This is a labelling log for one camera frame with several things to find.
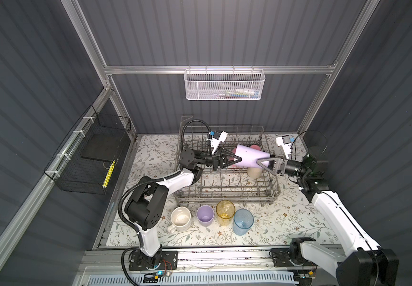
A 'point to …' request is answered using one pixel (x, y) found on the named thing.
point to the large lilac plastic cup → (249, 156)
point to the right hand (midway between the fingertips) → (259, 165)
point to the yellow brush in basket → (108, 176)
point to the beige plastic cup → (255, 173)
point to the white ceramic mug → (180, 218)
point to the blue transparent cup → (243, 220)
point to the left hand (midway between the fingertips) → (241, 161)
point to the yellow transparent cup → (225, 210)
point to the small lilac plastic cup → (205, 215)
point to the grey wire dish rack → (232, 183)
